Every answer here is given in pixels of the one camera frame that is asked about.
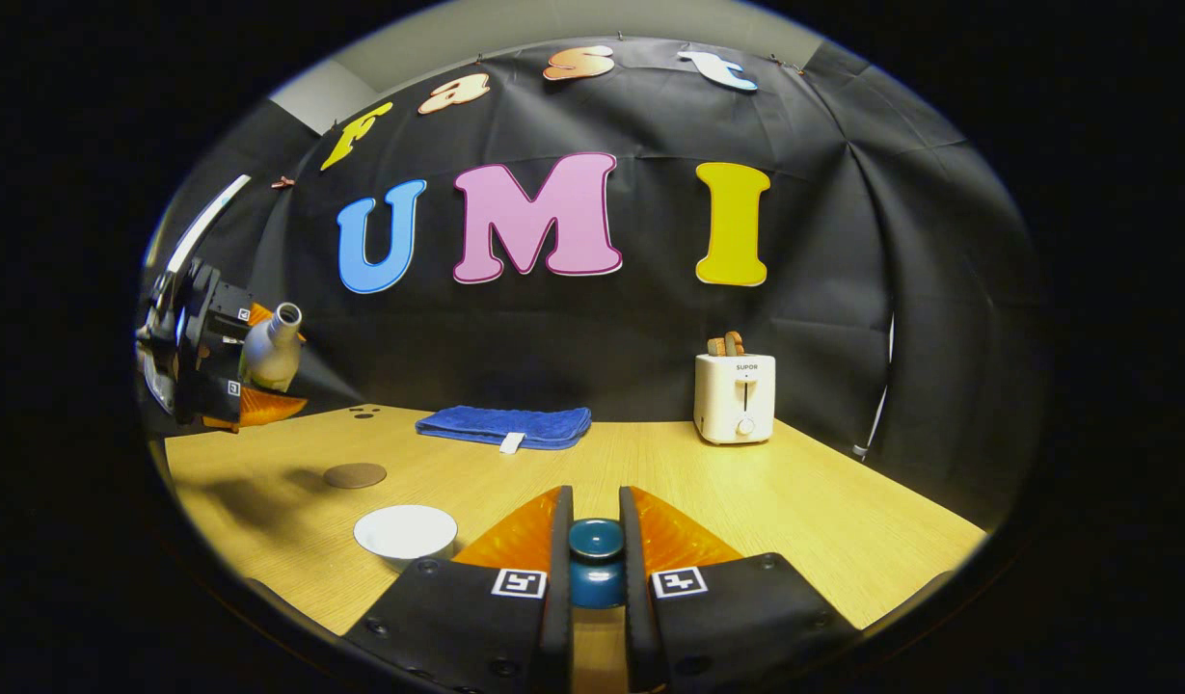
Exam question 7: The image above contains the blue folded towel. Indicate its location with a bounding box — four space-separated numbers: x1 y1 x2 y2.
416 405 593 454

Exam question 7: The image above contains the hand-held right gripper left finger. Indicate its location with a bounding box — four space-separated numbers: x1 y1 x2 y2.
346 485 576 693

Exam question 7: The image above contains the silver green water bottle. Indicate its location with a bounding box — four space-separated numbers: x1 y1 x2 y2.
240 302 305 392

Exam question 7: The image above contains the cream toaster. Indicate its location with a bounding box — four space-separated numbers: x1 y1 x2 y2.
693 353 777 445

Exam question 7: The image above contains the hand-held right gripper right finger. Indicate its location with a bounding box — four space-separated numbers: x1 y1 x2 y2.
619 485 858 693

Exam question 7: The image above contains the round brown coaster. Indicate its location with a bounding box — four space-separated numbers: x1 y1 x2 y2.
323 463 388 490

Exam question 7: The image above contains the dark blue teacup lid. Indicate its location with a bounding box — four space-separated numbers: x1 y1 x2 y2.
567 519 626 610

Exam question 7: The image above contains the white teacup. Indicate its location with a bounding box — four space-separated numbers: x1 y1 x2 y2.
353 504 459 574

